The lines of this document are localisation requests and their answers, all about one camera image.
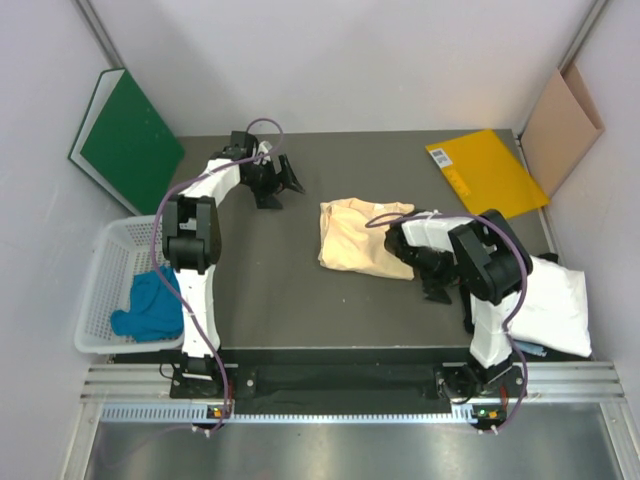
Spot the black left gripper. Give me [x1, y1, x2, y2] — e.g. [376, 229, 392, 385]
[241, 152, 304, 208]

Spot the cream yellow t shirt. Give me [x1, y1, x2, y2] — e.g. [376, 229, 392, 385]
[318, 198, 414, 281]

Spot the white t shirt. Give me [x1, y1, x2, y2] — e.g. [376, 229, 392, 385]
[509, 257, 592, 358]

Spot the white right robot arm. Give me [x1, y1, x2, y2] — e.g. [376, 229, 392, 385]
[384, 209, 533, 396]

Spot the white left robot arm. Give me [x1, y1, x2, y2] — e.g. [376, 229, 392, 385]
[162, 131, 305, 397]

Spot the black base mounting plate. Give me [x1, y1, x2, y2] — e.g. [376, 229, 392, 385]
[168, 363, 529, 401]

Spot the yellow plastic folder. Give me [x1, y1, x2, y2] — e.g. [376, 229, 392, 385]
[425, 130, 549, 219]

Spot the green binder folder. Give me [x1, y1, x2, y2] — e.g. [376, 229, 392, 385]
[68, 68, 185, 215]

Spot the white plastic basket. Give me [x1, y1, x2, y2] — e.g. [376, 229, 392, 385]
[74, 215, 184, 355]

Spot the blue t shirt in basket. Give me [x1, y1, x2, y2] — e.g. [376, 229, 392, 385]
[110, 271, 184, 343]

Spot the beige cardboard folder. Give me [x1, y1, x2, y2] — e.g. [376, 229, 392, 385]
[521, 64, 604, 197]

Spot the perforated cable duct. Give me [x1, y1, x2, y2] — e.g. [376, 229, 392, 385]
[100, 403, 508, 428]

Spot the aluminium frame rail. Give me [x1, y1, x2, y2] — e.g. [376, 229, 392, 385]
[80, 362, 625, 403]

